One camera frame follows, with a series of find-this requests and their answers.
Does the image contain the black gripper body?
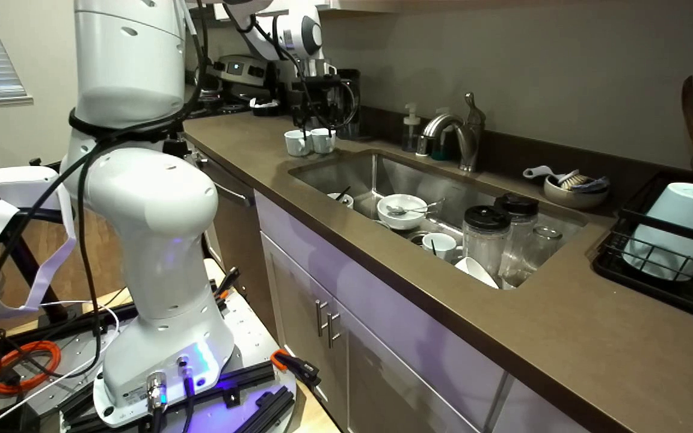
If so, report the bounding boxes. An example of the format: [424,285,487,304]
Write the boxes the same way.
[291,70,358,118]

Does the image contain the small white cup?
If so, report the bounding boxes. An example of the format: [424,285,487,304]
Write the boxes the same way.
[305,126,339,160]

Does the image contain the stainless steel sink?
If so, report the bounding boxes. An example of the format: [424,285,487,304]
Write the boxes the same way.
[287,150,600,295]

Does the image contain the white cup with coffee residue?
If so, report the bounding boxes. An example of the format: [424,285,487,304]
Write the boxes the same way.
[418,231,461,264]

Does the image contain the clear glass in sink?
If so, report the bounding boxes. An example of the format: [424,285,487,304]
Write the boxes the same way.
[494,192,543,290]

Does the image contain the light blue cup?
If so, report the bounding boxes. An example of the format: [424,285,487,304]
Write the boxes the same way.
[621,181,693,285]

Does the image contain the small white plate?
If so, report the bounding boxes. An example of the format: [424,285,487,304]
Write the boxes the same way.
[324,189,358,212]

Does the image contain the clear soap dispenser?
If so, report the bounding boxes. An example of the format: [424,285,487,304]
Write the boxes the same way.
[399,103,427,156]

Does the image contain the silver coffee machine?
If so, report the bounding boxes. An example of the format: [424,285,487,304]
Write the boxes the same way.
[204,52,288,120]

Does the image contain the metal spoon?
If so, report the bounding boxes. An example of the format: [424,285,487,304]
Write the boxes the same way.
[383,199,443,220]

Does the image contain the white bowl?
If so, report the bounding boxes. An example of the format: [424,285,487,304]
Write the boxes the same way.
[376,192,430,236]

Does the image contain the dark built-in dishwasher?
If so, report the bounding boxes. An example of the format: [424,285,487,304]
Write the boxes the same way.
[197,153,280,332]

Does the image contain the brushed metal faucet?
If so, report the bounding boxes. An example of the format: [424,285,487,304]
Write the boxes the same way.
[417,90,489,175]

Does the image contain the orange and black tool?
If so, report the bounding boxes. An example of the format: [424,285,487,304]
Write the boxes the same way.
[269,347,324,398]
[211,264,245,309]

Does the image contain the white plastic scoop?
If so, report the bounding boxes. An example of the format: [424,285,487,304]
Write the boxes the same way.
[520,162,560,186]

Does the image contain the large white plate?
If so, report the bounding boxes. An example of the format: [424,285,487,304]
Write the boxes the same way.
[452,252,504,295]

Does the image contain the grey bowl with utensils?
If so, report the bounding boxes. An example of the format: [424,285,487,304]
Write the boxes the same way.
[542,166,613,212]

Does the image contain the wooden board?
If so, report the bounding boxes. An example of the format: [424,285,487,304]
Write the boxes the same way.
[293,384,341,433]

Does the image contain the white plastic panel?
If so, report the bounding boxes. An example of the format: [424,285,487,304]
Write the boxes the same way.
[0,165,63,214]

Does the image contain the black stand leg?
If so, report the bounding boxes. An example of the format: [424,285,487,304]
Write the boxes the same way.
[0,131,70,326]

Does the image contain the lower cabinets with metal handles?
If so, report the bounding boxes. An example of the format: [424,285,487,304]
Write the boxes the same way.
[253,190,600,433]

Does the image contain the orange cable loop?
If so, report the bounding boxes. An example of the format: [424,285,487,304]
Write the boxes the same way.
[0,339,64,398]

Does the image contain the black wire dish rack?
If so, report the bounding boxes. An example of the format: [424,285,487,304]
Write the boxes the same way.
[590,168,693,332]

